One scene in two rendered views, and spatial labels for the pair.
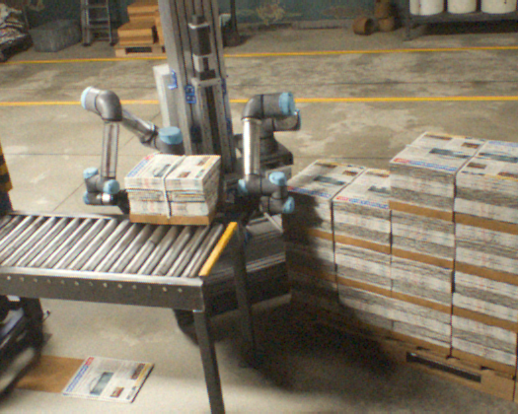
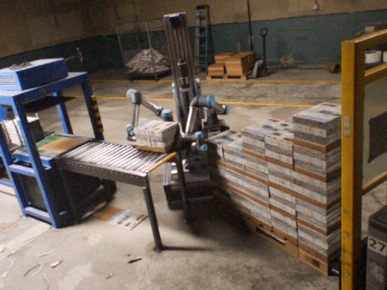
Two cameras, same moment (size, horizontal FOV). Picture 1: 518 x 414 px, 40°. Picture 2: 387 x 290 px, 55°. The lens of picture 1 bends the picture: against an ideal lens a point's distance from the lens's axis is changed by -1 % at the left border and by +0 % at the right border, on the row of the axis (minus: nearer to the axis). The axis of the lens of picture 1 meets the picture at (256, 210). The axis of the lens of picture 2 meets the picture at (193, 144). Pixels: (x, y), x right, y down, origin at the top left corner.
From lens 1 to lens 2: 1.25 m
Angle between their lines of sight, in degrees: 19
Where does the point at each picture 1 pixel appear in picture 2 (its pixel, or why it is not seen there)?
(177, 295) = (136, 179)
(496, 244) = (283, 174)
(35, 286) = (89, 170)
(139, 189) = (139, 134)
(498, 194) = (281, 148)
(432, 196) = (257, 147)
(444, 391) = (267, 248)
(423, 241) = (256, 170)
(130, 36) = (213, 70)
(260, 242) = not seen: hidden behind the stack
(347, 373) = (227, 232)
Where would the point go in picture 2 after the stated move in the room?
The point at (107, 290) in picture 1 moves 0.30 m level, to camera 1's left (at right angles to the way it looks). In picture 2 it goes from (112, 174) to (84, 174)
